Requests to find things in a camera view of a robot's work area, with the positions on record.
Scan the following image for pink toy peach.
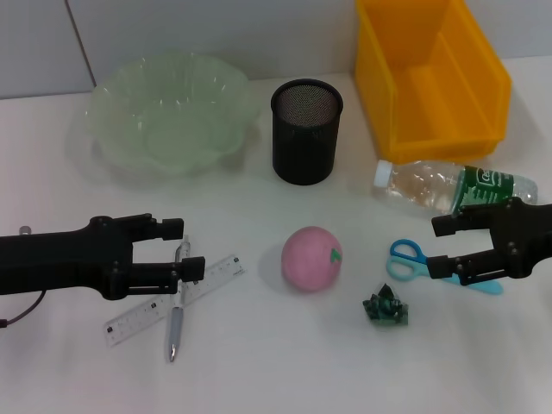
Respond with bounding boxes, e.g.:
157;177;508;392
280;225;344;294

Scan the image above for translucent green fruit plate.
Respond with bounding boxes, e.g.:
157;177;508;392
84;50;263;176

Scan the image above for black mesh pen holder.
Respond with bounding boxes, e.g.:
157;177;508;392
270;78;345;186

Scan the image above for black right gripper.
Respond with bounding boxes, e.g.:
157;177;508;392
428;197;552;287

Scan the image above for clear plastic ruler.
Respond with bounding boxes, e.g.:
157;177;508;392
103;254;249;348

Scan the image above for clear plastic water bottle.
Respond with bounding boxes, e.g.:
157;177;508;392
373;159;539;216

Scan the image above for silver ballpoint pen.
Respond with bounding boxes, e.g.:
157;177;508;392
166;235;193;363

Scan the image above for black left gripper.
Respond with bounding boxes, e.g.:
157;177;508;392
0;212;206;302

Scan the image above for blue scissors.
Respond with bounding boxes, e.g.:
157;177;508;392
386;239;505;297

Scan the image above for yellow plastic bin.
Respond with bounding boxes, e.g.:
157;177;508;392
354;0;513;166

